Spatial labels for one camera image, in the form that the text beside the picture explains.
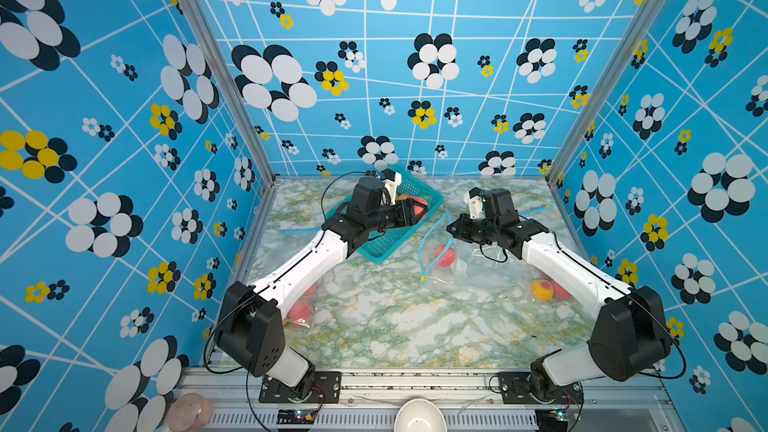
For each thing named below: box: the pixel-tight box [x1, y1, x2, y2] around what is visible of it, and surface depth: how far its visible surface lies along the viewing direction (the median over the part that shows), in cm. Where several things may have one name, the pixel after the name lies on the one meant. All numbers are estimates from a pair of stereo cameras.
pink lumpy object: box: [166, 393, 213, 432], surface depth 69 cm
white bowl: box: [394, 398, 447, 432], surface depth 69 cm
